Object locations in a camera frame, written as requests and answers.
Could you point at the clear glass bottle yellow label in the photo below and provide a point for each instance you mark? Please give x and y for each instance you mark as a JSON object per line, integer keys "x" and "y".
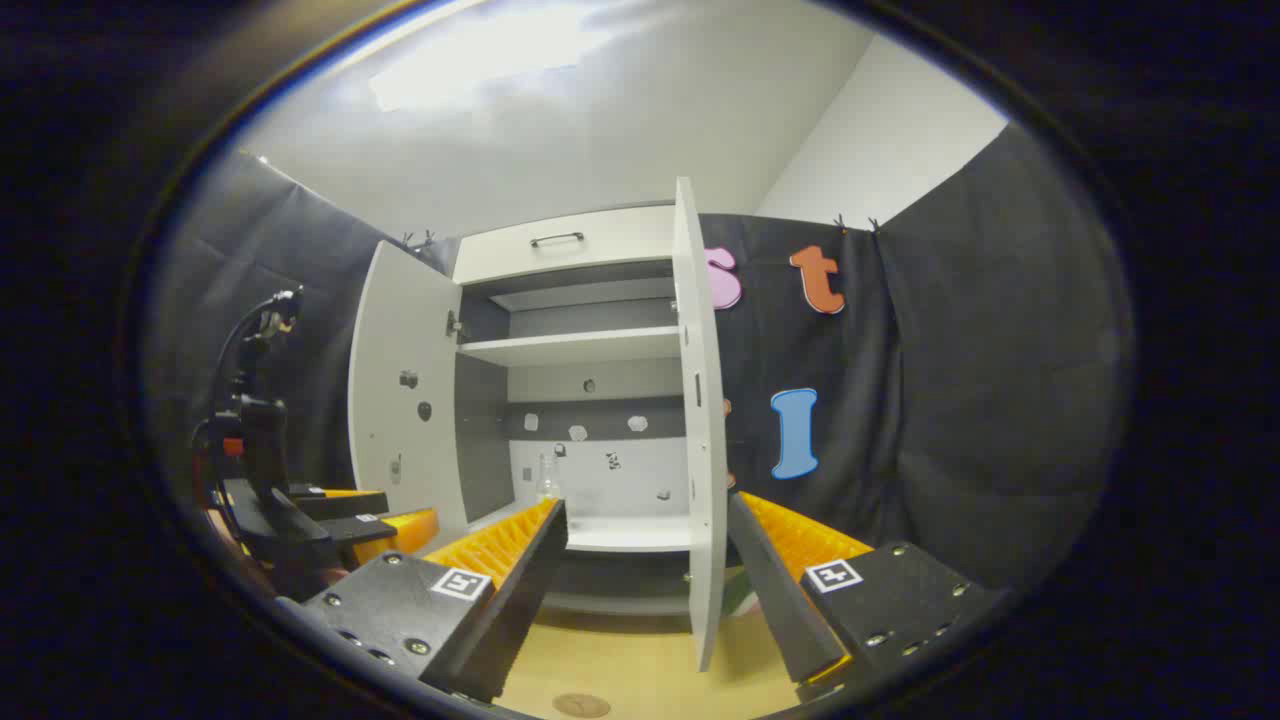
{"x": 547, "y": 482}

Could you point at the white cabinet drawer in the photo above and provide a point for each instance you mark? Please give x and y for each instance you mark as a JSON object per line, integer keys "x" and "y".
{"x": 620, "y": 240}

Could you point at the white door with camera sticker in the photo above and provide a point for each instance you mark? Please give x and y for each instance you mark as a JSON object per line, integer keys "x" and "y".
{"x": 405, "y": 440}

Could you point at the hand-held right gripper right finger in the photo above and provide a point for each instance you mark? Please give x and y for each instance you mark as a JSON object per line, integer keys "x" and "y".
{"x": 775, "y": 600}

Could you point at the white and grey cabinet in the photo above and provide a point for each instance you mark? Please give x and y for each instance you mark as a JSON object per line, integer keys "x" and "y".
{"x": 590, "y": 345}

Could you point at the black backdrop cloth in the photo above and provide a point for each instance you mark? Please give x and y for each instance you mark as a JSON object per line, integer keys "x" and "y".
{"x": 960, "y": 380}

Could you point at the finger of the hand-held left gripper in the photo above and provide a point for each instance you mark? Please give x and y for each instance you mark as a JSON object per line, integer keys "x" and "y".
{"x": 345, "y": 503}
{"x": 385, "y": 535}

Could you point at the white door with hat sticker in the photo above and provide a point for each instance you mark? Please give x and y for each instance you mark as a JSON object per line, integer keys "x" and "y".
{"x": 703, "y": 480}

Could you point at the round brown coaster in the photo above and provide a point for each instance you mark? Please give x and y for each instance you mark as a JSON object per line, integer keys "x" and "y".
{"x": 581, "y": 705}

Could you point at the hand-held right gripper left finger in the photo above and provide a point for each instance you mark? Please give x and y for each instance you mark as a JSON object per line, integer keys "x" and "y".
{"x": 520, "y": 590}

